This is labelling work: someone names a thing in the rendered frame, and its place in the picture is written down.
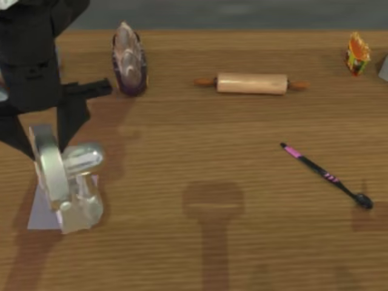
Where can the gray box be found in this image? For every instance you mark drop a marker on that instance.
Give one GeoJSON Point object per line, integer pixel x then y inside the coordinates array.
{"type": "Point", "coordinates": [383, 68]}

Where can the black and pink toothbrush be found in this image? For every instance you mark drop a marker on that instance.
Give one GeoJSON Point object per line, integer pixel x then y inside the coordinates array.
{"type": "Point", "coordinates": [324, 174]}

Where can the clear plastic tape dispenser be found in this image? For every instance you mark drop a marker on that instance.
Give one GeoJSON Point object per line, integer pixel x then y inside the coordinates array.
{"type": "Point", "coordinates": [54, 169]}

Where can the orange and green snack packet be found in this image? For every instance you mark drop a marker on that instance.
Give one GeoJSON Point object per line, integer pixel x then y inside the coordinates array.
{"type": "Point", "coordinates": [357, 54]}

